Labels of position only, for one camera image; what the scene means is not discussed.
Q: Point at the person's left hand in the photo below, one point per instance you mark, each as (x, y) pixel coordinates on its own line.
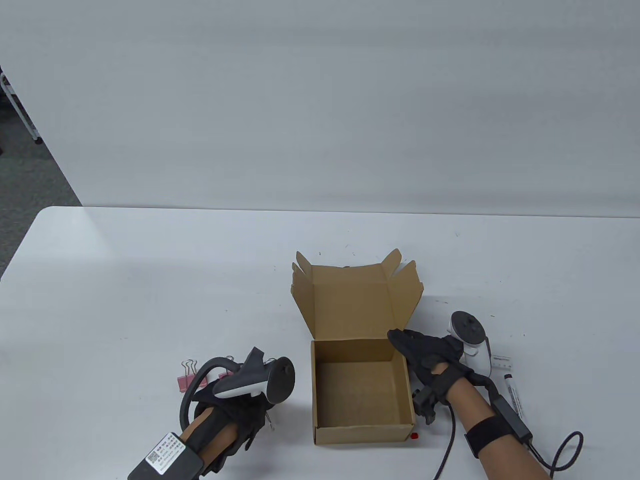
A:
(245, 415)

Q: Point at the person's right hand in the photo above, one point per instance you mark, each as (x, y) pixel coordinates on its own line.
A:
(430, 360)

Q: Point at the clear plastic ruler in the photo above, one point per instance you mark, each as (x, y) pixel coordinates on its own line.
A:
(504, 363)

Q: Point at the white marker black cap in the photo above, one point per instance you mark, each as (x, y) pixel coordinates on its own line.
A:
(515, 397)

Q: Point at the brown cardboard mailer box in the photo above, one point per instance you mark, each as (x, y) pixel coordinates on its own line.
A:
(350, 300)

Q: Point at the person's right forearm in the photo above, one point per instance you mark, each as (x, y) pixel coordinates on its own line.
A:
(505, 460)

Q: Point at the white grey handheld controller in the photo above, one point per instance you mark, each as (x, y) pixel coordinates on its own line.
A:
(250, 382)
(474, 347)

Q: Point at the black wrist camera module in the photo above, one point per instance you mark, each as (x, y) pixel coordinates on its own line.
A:
(425, 402)

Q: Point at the white metal rack frame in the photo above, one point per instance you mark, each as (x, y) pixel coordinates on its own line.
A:
(19, 106)

